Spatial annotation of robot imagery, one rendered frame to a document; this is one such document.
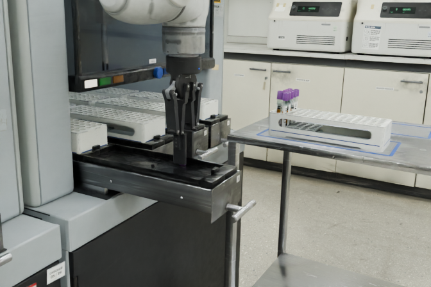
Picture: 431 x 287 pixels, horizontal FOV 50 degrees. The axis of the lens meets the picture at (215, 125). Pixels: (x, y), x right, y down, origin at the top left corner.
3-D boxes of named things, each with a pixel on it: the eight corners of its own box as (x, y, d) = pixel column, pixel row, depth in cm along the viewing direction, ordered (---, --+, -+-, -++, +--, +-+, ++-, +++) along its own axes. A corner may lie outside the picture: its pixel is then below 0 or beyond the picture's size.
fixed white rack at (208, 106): (126, 113, 154) (126, 95, 152) (144, 108, 162) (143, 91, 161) (203, 124, 140) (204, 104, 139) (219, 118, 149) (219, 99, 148)
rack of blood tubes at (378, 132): (267, 134, 123) (268, 111, 122) (281, 127, 132) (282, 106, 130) (382, 152, 109) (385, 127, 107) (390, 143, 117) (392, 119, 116)
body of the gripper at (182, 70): (179, 52, 102) (179, 93, 104) (157, 54, 95) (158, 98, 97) (208, 54, 99) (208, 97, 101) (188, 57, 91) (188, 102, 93)
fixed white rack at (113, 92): (58, 103, 168) (56, 86, 166) (77, 99, 177) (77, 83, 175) (122, 112, 155) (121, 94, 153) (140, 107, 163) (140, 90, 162)
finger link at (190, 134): (180, 129, 102) (182, 129, 103) (180, 159, 104) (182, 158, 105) (192, 131, 101) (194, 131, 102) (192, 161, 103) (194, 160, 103)
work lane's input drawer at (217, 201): (-21, 165, 119) (-25, 132, 117) (23, 152, 131) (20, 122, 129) (231, 230, 86) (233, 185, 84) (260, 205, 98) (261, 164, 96)
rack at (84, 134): (-8, 141, 117) (-10, 117, 116) (24, 132, 126) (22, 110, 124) (79, 159, 104) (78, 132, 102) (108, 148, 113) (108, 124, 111)
